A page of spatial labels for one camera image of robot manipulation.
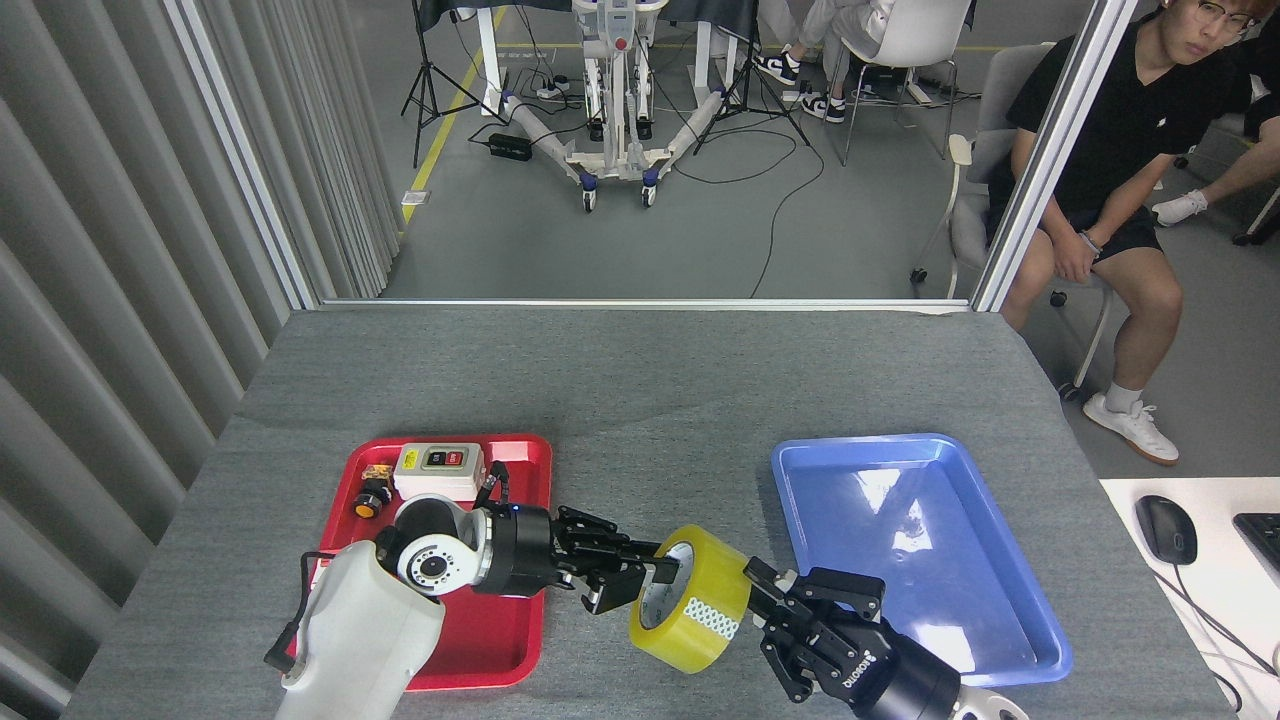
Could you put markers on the black tripod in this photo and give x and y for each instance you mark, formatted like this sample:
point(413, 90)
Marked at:
point(428, 80)
point(745, 95)

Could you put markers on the silver aluminium rail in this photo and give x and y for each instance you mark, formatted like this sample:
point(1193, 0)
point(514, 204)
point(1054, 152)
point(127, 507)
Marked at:
point(650, 303)

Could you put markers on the white two-button switch box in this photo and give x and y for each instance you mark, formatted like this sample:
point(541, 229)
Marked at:
point(440, 470)

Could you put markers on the yellow tape roll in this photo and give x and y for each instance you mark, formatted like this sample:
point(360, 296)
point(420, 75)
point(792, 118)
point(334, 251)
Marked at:
point(710, 570)

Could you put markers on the small white floor plate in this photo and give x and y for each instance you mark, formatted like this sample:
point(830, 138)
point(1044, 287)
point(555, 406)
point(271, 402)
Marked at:
point(415, 198)

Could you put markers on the grey felt table cloth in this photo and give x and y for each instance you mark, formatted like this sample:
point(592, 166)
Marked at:
point(650, 400)

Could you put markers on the black computer mouse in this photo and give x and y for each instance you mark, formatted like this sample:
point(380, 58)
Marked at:
point(1166, 530)

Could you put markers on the red plastic tray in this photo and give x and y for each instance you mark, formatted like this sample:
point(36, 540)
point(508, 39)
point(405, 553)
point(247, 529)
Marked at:
point(500, 630)

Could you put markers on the grey white office chair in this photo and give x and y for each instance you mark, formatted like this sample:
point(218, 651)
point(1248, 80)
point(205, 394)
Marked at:
point(1000, 90)

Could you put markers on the black keyboard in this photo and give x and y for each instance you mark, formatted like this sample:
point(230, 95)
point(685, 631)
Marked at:
point(1262, 540)

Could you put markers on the white desk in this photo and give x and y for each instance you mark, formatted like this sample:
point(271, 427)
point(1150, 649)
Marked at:
point(1240, 620)

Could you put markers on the black power adapter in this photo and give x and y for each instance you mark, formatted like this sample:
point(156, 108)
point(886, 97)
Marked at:
point(510, 147)

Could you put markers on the silver aluminium post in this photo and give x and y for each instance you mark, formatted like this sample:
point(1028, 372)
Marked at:
point(1050, 150)

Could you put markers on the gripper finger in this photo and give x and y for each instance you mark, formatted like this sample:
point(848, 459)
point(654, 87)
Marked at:
point(820, 592)
point(620, 575)
point(590, 535)
point(800, 660)

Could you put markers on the person on grey chair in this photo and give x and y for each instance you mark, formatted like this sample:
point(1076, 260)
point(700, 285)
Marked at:
point(1130, 110)

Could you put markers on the black orange push button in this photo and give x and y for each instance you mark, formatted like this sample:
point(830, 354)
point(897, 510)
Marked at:
point(368, 505)

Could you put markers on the person with white shoe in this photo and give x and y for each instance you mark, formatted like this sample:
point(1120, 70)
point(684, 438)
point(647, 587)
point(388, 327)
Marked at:
point(1240, 172)

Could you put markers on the blue plastic tray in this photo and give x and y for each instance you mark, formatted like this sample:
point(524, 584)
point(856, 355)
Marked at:
point(930, 520)

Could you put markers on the person on white chair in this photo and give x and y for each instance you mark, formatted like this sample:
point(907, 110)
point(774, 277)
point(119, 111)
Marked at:
point(830, 20)

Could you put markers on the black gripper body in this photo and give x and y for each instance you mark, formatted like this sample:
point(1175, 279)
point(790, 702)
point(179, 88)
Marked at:
point(890, 680)
point(522, 550)

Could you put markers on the white shell chair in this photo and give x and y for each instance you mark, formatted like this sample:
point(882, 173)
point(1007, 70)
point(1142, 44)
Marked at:
point(915, 30)

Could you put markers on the white stand on wheels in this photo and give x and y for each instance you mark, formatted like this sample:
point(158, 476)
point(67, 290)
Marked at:
point(615, 150)

